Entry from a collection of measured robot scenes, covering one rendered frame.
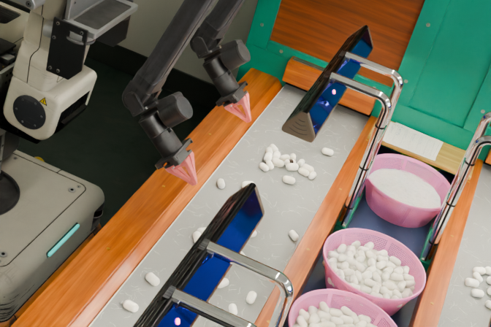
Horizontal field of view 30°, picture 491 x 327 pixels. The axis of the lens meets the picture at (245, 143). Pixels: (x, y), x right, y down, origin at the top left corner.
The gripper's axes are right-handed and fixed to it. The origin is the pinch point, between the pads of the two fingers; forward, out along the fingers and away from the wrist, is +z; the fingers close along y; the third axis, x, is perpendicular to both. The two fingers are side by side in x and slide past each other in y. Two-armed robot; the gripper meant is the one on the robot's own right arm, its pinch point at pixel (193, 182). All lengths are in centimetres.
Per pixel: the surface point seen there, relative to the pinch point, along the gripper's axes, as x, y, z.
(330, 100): -30.7, 24.8, 2.8
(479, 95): -44, 86, 37
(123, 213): 14.9, -10.3, -3.1
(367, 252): -19.9, 18.2, 41.6
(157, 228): 9.9, -9.1, 4.1
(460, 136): -33, 86, 47
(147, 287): 6.7, -27.7, 10.1
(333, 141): -5, 65, 25
